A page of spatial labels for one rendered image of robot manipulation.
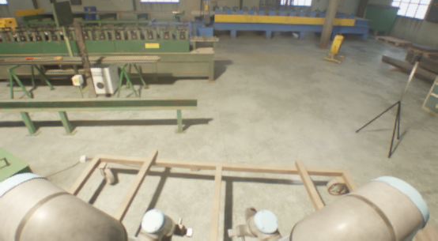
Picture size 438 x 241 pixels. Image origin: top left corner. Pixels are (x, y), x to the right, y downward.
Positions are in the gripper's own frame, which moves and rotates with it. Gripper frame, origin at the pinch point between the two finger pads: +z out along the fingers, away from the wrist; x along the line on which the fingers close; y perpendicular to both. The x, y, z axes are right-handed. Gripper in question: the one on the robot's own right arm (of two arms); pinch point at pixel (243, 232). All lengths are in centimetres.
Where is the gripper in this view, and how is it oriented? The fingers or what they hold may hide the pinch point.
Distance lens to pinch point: 131.6
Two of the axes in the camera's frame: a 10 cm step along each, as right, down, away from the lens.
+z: -2.0, 6.1, 7.7
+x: 9.7, 0.4, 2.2
